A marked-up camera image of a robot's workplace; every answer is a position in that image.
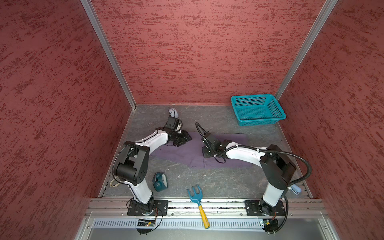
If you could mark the left circuit board with wires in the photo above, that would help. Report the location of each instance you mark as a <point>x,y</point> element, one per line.
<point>145,227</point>

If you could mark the teal plastic mesh basket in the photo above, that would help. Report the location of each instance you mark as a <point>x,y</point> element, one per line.
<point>255,110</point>

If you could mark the aluminium corner post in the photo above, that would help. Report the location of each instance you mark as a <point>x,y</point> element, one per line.
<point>97,26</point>
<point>317,26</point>

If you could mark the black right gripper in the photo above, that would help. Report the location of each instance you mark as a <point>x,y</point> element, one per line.
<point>205,155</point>

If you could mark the aluminium corner post left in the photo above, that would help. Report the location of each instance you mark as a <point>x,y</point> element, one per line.
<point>97,26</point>

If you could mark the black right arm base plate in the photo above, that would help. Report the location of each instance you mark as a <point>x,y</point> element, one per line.
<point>252,208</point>

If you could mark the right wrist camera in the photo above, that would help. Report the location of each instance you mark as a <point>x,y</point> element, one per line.
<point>211,139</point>

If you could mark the right circuit board with wires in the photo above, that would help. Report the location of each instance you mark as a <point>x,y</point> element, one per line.
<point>271,225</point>

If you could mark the aluminium corner post right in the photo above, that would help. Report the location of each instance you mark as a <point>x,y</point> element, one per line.
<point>317,26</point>

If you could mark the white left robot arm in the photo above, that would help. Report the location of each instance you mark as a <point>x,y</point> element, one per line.
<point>131,164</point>

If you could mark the blue garden fork yellow handle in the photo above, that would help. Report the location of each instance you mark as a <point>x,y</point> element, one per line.
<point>196,195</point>

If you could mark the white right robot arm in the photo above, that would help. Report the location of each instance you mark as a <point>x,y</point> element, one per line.
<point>278,168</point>

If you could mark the circuit board with wires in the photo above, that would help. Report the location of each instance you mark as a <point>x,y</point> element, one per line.
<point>145,227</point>
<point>271,225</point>

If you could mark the purple trousers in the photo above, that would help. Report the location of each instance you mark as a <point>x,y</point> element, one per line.
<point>191,155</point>

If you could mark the teal tape dispenser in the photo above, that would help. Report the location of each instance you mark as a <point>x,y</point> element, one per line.
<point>160,182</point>

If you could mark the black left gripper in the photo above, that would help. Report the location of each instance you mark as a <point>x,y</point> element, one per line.
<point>185,138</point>

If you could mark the white computer mouse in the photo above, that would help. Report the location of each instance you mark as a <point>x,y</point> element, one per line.
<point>173,113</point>

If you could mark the small light blue object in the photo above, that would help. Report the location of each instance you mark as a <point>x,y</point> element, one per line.
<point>295,189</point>

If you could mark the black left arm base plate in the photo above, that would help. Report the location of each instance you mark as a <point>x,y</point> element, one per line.
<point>160,207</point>

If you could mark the aluminium front rail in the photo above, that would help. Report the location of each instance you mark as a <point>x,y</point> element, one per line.
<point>223,214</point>

